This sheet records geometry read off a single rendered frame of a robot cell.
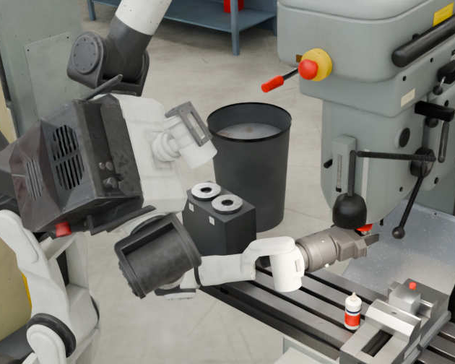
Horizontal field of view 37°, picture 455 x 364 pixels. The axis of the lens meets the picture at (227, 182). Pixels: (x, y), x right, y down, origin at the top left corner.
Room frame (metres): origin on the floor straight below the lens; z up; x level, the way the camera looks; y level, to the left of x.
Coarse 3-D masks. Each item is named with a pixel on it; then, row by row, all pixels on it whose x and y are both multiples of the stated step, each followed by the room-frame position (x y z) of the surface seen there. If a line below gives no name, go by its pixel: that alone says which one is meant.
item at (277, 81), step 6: (288, 72) 1.32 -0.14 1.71; (294, 72) 1.32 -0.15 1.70; (276, 78) 1.28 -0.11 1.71; (282, 78) 1.28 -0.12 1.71; (288, 78) 1.31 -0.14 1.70; (264, 84) 1.25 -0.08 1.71; (270, 84) 1.26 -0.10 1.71; (276, 84) 1.27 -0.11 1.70; (282, 84) 1.28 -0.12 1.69; (264, 90) 1.25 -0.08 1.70; (270, 90) 1.26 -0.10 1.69
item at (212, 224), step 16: (192, 192) 1.74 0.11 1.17; (208, 192) 1.75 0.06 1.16; (224, 192) 1.75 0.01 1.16; (192, 208) 1.71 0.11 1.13; (208, 208) 1.67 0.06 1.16; (224, 208) 1.64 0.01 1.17; (240, 208) 1.65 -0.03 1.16; (192, 224) 1.71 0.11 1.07; (208, 224) 1.65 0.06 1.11; (224, 224) 1.59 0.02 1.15; (240, 224) 1.62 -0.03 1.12; (208, 240) 1.65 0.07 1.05; (224, 240) 1.59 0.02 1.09; (240, 240) 1.62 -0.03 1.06
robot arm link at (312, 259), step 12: (300, 240) 1.31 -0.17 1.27; (312, 240) 1.31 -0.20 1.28; (288, 252) 1.27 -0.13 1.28; (300, 252) 1.29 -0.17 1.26; (312, 252) 1.28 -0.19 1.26; (264, 264) 1.30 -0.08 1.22; (276, 264) 1.26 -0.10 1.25; (288, 264) 1.25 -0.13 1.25; (300, 264) 1.27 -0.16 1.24; (312, 264) 1.27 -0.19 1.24; (276, 276) 1.26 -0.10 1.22; (288, 276) 1.25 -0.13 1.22; (300, 276) 1.25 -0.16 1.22; (276, 288) 1.25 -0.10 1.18; (288, 288) 1.24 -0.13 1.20
